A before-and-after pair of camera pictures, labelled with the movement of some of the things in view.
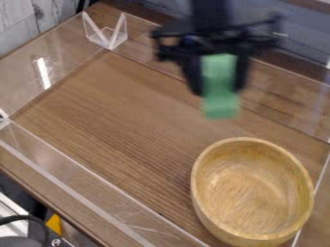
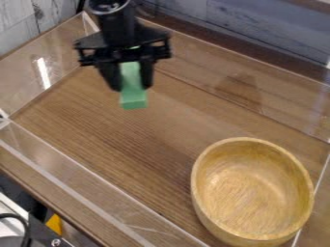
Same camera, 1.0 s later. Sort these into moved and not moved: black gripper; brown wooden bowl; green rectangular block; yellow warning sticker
Moved: green rectangular block; black gripper
Not moved: yellow warning sticker; brown wooden bowl
